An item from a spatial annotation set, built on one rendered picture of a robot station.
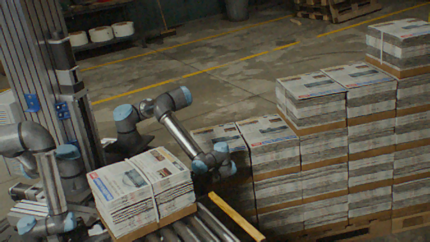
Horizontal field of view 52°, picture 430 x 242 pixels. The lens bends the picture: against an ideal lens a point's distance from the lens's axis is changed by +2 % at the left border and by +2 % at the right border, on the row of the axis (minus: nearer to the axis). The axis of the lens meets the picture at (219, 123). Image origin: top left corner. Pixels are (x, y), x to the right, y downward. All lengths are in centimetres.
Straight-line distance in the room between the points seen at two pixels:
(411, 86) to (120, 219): 173
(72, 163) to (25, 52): 59
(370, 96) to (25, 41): 182
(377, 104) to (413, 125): 29
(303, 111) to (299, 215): 69
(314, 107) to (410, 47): 60
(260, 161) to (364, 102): 67
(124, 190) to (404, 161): 174
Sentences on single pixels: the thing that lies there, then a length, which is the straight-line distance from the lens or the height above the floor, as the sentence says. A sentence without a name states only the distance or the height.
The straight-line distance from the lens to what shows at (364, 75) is 269.
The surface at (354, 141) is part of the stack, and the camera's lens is 267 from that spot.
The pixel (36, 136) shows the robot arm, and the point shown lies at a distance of 192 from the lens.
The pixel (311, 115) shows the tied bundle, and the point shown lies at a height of 95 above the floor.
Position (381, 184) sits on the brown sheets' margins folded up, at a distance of 290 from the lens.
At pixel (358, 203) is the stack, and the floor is 29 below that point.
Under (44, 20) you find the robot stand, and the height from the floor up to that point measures 162.
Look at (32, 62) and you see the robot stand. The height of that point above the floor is 145.
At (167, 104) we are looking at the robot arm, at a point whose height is 116.
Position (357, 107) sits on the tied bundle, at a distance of 257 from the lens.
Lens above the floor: 198
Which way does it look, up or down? 25 degrees down
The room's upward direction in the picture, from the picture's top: 8 degrees counter-clockwise
